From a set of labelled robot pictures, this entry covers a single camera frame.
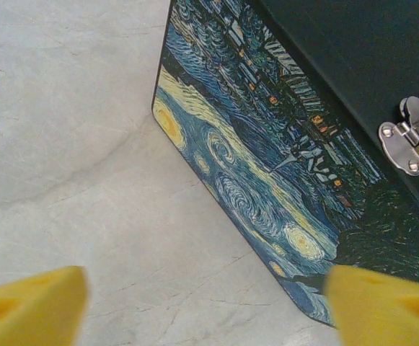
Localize black box starry night lid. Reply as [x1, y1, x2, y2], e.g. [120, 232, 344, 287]
[151, 0, 419, 329]

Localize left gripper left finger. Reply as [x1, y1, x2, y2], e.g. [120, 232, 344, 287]
[0, 265, 92, 346]

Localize silver box hasp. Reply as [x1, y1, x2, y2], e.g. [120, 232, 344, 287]
[378, 95, 419, 177]

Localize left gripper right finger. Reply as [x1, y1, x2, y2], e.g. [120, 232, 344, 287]
[322, 265, 419, 346]

